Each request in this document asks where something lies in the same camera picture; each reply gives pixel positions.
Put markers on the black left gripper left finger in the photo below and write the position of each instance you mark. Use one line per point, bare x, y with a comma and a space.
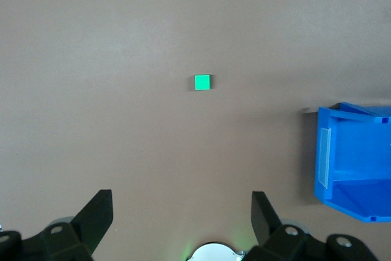
91, 221

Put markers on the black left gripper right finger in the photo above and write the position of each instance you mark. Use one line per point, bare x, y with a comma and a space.
265, 224

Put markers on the green cube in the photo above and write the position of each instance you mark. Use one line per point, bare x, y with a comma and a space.
202, 82

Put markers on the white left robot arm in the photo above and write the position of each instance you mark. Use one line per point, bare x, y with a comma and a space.
214, 253

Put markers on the blue plastic storage bin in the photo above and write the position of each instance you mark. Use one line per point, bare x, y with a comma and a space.
360, 157

